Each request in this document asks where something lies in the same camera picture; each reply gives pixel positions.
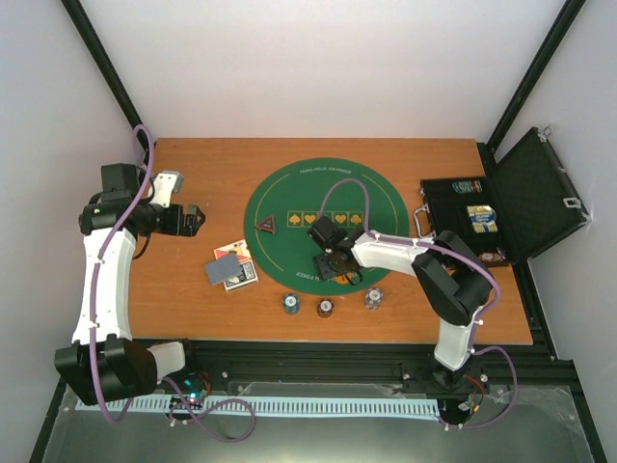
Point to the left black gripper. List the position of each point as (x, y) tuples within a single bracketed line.
[(191, 228)]

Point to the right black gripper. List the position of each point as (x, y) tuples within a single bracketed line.
[(324, 271)]

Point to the dark red poker chip stack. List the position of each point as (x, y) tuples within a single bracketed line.
[(325, 308)]

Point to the black red triangular dealer button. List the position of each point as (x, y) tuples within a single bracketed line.
[(268, 224)]

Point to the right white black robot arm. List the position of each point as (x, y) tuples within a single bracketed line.
[(457, 284)]

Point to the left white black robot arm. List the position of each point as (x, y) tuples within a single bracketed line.
[(115, 284)]

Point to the orange big blind button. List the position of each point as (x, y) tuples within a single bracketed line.
[(348, 278)]

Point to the blue white poker chip stack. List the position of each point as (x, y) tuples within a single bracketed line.
[(373, 298)]

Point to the grey playing card deck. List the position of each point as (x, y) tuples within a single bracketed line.
[(222, 269)]

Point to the round green poker mat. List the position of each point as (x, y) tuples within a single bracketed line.
[(299, 213)]

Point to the red white chips in case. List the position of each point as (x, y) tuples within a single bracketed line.
[(493, 258)]

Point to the blue gold card deck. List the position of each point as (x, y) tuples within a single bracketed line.
[(482, 218)]

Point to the multicolour chip row in case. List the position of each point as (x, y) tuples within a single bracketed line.
[(467, 186)]

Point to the black poker case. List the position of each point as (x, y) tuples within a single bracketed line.
[(536, 203)]

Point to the light blue cable duct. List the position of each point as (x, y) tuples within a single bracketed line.
[(290, 407)]

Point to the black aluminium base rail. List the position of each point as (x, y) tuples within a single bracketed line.
[(222, 366)]

